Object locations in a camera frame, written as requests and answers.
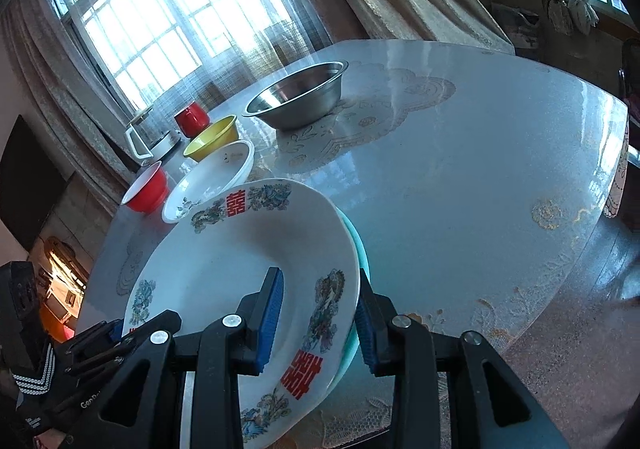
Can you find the stainless steel bowl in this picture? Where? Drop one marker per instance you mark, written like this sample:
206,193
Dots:
300,104

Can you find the black television screen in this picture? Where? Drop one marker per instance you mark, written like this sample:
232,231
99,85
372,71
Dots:
30,179

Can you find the glass electric kettle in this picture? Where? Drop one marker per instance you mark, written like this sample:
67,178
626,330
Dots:
132,144

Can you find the lace tablecloth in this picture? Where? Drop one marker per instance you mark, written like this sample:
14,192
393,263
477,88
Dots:
450,154

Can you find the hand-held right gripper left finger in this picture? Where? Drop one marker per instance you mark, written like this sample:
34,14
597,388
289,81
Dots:
269,319

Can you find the small white patterned bowl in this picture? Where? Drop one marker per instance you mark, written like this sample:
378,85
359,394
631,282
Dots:
210,179

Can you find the teal plate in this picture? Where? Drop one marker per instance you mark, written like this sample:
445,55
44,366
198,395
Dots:
358,249

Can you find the red bowl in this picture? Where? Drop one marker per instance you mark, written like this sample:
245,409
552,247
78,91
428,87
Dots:
147,194

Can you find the person's left forearm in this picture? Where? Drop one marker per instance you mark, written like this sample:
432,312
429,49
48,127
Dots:
35,376

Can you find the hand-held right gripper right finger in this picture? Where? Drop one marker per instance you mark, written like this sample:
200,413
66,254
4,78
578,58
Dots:
365,334

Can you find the large barred window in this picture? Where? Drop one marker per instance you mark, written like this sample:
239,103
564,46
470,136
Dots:
125,29

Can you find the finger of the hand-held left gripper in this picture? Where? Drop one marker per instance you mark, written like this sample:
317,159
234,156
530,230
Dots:
95,361
90,333

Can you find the yellow bowl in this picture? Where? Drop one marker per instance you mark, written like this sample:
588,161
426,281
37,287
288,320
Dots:
210,145

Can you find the sheer white curtain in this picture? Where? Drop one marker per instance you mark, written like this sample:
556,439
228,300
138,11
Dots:
250,29

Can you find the red mug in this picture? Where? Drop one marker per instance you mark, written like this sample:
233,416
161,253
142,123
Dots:
192,121

